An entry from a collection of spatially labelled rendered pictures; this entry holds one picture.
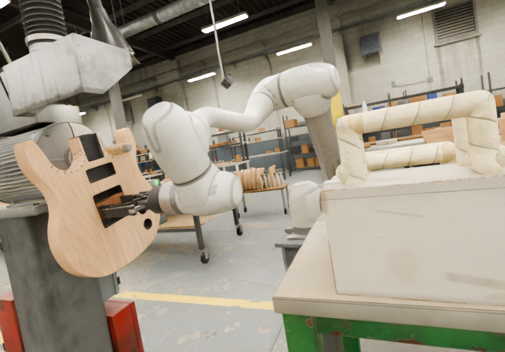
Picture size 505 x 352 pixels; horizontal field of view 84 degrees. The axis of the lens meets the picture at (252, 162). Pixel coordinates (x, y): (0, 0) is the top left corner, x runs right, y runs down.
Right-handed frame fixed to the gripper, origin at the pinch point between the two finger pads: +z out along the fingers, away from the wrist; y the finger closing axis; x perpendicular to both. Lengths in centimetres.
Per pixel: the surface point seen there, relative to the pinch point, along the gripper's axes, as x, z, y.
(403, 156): 2, -77, 3
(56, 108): 32.9, 22.8, 10.0
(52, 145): 21.2, 18.1, 1.3
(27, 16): 56, 8, 1
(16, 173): 15.6, 30.4, -4.6
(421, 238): -5, -76, -16
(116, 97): 162, 728, 734
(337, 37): 188, -18, 1128
